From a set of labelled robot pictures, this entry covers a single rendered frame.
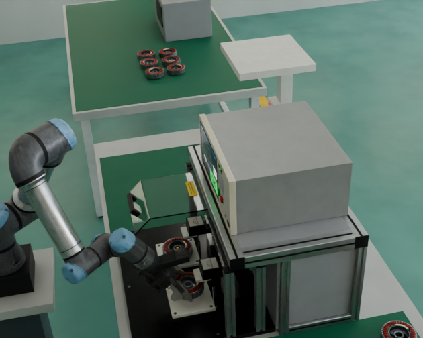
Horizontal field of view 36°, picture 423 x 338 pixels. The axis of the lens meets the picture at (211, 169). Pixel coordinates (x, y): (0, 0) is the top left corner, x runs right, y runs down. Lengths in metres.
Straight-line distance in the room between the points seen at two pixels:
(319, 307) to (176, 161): 1.18
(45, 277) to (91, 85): 1.65
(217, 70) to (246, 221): 2.07
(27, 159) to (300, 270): 0.91
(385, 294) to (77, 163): 2.75
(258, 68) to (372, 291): 1.09
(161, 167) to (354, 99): 2.56
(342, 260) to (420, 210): 2.04
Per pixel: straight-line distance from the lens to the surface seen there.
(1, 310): 2.47
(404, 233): 3.92
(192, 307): 2.28
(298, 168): 1.97
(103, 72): 4.06
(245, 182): 1.93
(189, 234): 2.41
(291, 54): 3.02
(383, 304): 2.38
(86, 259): 2.10
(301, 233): 2.05
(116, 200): 2.86
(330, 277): 2.14
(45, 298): 2.46
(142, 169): 3.05
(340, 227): 2.08
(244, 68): 2.88
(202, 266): 2.22
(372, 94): 5.40
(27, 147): 2.04
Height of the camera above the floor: 2.40
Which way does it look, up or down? 33 degrees down
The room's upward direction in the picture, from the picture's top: 3 degrees counter-clockwise
